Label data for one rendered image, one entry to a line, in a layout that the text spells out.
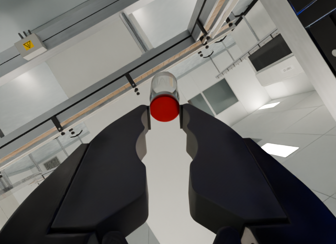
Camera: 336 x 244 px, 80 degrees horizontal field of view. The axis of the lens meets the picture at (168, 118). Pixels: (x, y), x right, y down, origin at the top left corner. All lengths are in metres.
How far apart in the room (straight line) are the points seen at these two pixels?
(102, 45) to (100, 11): 0.61
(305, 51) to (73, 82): 1.68
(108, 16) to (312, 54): 1.07
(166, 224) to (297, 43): 1.68
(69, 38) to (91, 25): 0.14
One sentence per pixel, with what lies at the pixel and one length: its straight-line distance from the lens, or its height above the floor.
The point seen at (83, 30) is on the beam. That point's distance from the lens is 1.33.
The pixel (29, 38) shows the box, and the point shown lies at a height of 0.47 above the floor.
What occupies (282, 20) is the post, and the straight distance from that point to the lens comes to 0.54.
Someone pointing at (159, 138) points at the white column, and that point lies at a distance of 1.74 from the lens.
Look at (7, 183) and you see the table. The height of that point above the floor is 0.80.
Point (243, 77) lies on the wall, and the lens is 9.38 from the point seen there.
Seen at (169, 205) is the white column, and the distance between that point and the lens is 1.87.
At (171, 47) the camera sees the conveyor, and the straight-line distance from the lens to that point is 1.22.
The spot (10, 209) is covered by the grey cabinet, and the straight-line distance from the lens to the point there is 7.37.
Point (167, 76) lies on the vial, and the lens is 0.16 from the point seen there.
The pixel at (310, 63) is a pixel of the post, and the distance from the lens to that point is 0.54.
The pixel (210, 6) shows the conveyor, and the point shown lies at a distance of 0.97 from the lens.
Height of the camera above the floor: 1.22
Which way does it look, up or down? level
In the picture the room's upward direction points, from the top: 148 degrees clockwise
